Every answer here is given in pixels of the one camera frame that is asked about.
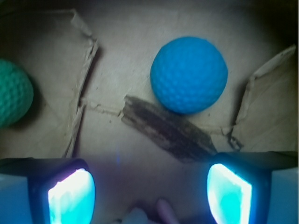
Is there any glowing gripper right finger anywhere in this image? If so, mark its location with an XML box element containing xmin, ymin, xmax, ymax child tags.
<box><xmin>206</xmin><ymin>151</ymin><xmax>299</xmax><ymax>224</ymax></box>

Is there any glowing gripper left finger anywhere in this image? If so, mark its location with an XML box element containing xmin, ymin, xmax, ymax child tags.
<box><xmin>0</xmin><ymin>158</ymin><xmax>95</xmax><ymax>224</ymax></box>

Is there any dark wood chip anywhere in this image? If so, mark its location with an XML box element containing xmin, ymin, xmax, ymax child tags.
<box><xmin>121</xmin><ymin>95</ymin><xmax>217</xmax><ymax>163</ymax></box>

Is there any pink plush bunny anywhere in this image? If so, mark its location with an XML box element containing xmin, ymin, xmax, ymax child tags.
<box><xmin>112</xmin><ymin>198</ymin><xmax>179</xmax><ymax>224</ymax></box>

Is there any green dimpled ball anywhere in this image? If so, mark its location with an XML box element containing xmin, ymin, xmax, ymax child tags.
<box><xmin>0</xmin><ymin>59</ymin><xmax>34</xmax><ymax>128</ymax></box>

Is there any blue dimpled ball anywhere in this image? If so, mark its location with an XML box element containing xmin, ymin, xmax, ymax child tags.
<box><xmin>150</xmin><ymin>36</ymin><xmax>228</xmax><ymax>114</ymax></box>

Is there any brown paper bag bin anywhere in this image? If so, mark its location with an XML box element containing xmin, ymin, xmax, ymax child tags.
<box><xmin>0</xmin><ymin>0</ymin><xmax>299</xmax><ymax>224</ymax></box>

